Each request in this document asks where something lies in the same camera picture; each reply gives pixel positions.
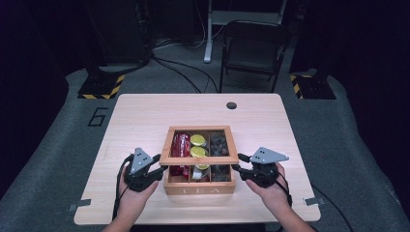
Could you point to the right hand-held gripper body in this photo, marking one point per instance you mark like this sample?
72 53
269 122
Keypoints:
266 156

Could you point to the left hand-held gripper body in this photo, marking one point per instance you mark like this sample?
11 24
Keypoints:
139 161

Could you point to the wooden framed glass box lid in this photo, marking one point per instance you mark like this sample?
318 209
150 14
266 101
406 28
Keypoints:
199 160

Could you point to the wooden tea box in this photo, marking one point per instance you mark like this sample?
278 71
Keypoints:
199 189

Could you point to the person's left hand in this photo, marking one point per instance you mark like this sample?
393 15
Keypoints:
135 203

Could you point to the person's right hand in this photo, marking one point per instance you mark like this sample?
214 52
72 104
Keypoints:
275 196

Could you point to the dark tea bags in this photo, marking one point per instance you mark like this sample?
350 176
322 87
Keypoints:
221 172
219 144

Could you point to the red tea packets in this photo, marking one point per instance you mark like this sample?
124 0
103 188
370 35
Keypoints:
180 148

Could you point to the yellow-green round capsule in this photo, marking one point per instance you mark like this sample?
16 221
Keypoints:
198 151
202 166
198 139

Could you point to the white packet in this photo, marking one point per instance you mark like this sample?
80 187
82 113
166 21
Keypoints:
197 174

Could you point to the black round table grommet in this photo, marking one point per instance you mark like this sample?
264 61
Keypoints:
231 105

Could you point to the grey tape piece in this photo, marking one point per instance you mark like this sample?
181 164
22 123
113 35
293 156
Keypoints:
314 201
79 204

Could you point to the yellow-black striped stand base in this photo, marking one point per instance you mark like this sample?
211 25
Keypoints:
311 87
103 88

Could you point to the black folding chair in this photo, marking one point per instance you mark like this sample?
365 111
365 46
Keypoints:
254 48

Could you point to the white desk frame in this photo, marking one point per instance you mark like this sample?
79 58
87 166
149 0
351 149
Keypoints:
209 32

